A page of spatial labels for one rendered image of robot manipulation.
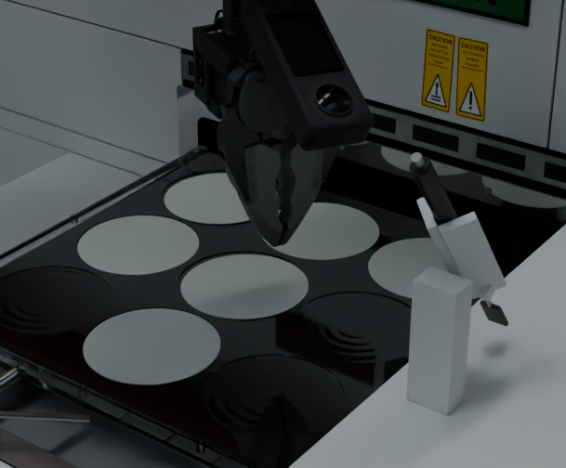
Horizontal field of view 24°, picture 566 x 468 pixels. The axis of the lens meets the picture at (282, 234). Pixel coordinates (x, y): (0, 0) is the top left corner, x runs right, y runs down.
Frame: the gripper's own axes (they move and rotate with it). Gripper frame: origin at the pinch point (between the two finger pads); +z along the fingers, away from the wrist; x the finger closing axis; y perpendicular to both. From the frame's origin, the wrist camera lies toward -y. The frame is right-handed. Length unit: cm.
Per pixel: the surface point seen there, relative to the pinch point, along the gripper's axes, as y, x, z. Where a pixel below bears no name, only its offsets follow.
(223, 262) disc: 10.8, -0.1, 8.0
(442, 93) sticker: 12.6, -21.4, -2.1
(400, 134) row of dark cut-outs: 15.9, -19.4, 2.6
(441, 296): -21.3, 0.5, -6.5
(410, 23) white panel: 15.8, -19.8, -7.5
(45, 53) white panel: 55, 1, 5
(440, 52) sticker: 13.1, -21.2, -5.7
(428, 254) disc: 4.5, -15.6, 8.0
